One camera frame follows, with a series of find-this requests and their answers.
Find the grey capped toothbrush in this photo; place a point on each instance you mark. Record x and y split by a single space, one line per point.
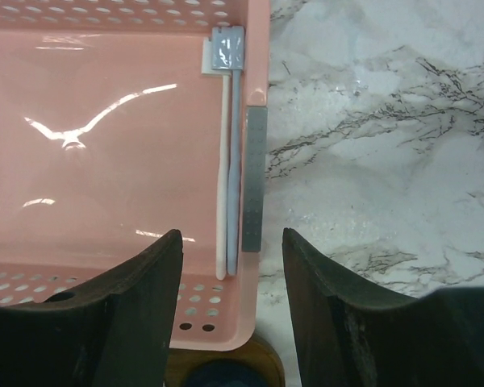
228 54

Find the dark blue mug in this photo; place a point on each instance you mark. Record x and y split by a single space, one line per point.
225 373

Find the pink plastic basket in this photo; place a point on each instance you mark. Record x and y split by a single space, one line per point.
109 138

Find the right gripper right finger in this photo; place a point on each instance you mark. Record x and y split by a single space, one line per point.
349 331

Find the brown wooden oval tray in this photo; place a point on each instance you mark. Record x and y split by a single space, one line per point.
255 363

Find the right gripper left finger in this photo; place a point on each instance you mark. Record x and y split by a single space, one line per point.
112 330

